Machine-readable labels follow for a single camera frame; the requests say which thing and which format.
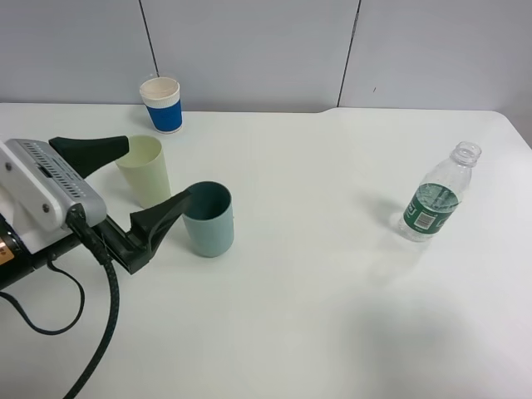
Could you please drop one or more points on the clear bottle green label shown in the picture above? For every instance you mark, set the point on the clear bottle green label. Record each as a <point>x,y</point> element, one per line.
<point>439,193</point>

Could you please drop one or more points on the teal plastic cup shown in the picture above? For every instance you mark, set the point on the teal plastic cup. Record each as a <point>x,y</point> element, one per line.
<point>209,219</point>

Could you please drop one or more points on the blue white paper cup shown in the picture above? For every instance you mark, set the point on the blue white paper cup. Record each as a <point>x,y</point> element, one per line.
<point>161,96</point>

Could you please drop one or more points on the pale yellow plastic cup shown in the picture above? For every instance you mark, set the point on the pale yellow plastic cup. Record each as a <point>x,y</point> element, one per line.
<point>144,169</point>

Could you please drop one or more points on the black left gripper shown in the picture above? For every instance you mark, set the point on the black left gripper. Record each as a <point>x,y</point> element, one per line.
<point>132,249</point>

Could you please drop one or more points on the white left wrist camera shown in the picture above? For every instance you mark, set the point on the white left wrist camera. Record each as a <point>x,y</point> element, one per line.
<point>38,187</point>

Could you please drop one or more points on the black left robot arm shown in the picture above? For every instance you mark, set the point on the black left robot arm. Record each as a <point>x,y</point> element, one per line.
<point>48,208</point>

